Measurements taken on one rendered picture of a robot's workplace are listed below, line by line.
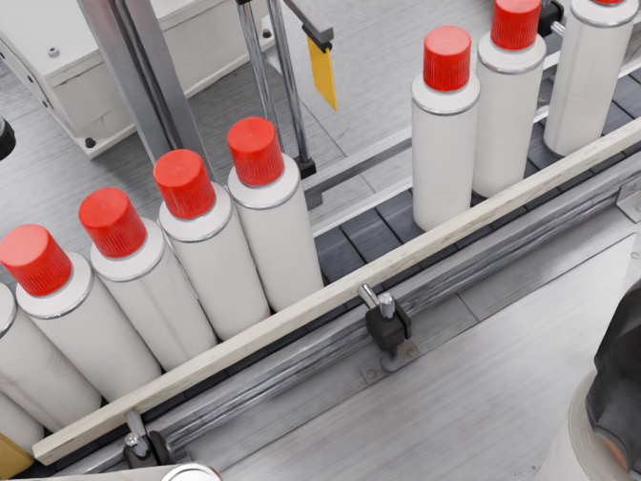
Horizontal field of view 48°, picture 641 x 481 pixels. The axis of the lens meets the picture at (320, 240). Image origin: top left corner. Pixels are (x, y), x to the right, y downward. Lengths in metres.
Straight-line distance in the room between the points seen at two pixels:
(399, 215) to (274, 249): 0.18
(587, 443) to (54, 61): 0.63
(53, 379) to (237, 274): 0.15
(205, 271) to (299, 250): 0.08
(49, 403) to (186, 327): 0.11
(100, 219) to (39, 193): 0.41
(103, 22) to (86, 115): 0.31
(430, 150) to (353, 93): 0.30
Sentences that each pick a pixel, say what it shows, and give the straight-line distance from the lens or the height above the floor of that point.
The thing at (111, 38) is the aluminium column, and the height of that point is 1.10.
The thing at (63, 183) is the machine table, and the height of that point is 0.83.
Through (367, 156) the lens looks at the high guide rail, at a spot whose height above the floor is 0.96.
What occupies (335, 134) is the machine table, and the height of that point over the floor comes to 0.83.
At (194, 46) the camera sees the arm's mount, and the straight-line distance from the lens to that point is 0.87.
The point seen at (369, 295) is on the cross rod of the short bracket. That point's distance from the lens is 0.59.
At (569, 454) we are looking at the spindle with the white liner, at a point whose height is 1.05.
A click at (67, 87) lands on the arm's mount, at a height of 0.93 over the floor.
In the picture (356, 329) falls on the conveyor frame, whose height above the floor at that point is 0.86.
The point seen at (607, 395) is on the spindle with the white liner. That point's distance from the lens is 0.32.
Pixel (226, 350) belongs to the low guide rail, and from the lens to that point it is 0.58.
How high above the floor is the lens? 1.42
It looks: 55 degrees down
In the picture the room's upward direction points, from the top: 11 degrees counter-clockwise
